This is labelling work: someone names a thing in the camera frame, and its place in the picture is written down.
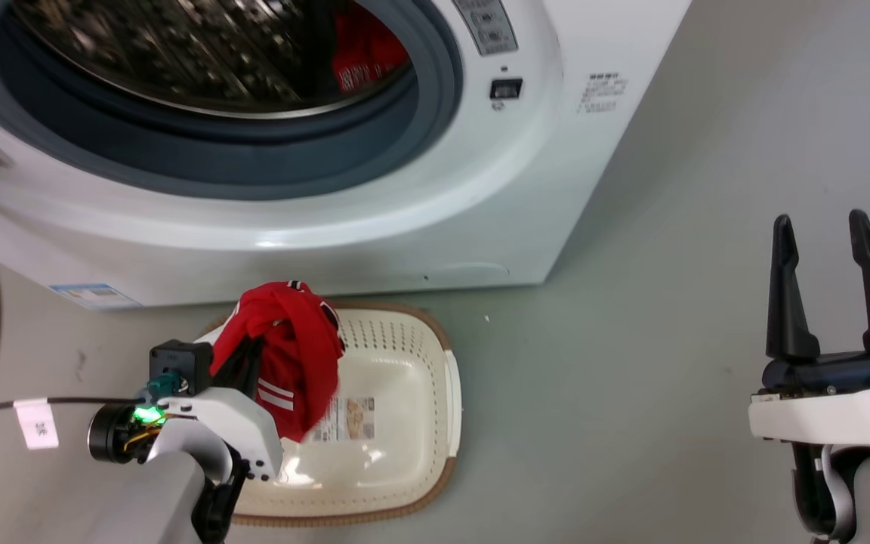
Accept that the white cable label tag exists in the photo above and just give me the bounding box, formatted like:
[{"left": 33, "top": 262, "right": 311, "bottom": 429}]
[{"left": 14, "top": 398, "right": 60, "bottom": 451}]

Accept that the cream perforated laundry basket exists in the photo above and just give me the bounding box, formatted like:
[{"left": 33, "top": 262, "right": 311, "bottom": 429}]
[{"left": 195, "top": 302, "right": 463, "bottom": 527}]

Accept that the blue energy label sticker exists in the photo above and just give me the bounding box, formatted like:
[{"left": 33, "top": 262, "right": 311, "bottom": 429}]
[{"left": 48, "top": 283, "right": 142, "bottom": 311}]

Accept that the printed basket label sticker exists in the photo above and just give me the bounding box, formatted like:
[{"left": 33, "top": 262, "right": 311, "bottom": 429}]
[{"left": 309, "top": 396, "right": 376, "bottom": 444}]

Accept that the red garment with white print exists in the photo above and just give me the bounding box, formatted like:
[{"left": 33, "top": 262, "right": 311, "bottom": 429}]
[{"left": 332, "top": 2, "right": 412, "bottom": 95}]

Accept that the red garment with white stripes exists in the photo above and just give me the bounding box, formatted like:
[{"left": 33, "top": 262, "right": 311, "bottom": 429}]
[{"left": 209, "top": 280, "right": 346, "bottom": 444}]

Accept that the thin black cable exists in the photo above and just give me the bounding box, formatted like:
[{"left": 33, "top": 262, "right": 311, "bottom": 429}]
[{"left": 0, "top": 397, "right": 151, "bottom": 425}]

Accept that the white front-load washing machine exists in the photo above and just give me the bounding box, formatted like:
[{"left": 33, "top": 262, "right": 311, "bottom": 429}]
[{"left": 0, "top": 0, "right": 693, "bottom": 311}]

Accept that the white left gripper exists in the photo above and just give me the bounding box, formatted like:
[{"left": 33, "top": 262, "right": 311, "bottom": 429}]
[{"left": 145, "top": 338, "right": 285, "bottom": 482}]

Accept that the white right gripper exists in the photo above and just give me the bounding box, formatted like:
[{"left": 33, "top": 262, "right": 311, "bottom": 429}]
[{"left": 748, "top": 209, "right": 870, "bottom": 448}]

